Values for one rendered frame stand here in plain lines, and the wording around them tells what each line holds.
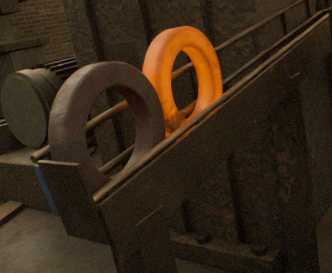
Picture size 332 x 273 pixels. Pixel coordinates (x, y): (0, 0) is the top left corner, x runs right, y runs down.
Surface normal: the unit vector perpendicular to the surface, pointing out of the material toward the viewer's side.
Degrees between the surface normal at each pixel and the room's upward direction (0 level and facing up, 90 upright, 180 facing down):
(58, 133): 71
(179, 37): 90
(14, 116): 90
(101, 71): 90
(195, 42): 90
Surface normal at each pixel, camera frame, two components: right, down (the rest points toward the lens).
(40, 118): -0.59, 0.33
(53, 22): 0.78, 0.02
